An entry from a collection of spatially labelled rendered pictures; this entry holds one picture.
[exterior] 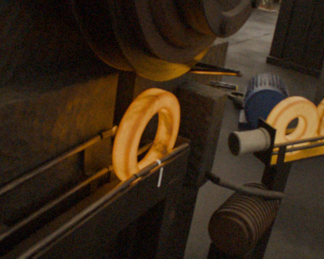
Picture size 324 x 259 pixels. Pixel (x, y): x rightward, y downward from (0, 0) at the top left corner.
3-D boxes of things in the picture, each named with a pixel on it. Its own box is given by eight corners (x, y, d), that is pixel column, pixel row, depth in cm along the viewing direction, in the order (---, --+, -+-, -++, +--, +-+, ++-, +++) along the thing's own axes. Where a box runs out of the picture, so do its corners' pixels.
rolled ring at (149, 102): (186, 84, 92) (172, 79, 93) (134, 106, 76) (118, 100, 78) (171, 167, 99) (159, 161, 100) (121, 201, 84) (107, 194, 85)
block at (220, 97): (157, 177, 115) (173, 84, 105) (174, 166, 121) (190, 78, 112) (196, 193, 110) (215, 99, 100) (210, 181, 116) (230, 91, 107)
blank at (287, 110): (268, 99, 114) (276, 104, 111) (316, 93, 120) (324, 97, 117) (259, 154, 121) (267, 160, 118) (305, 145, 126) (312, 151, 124)
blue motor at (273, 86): (236, 134, 294) (247, 83, 281) (240, 106, 346) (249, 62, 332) (283, 144, 290) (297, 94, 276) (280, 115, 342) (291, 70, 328)
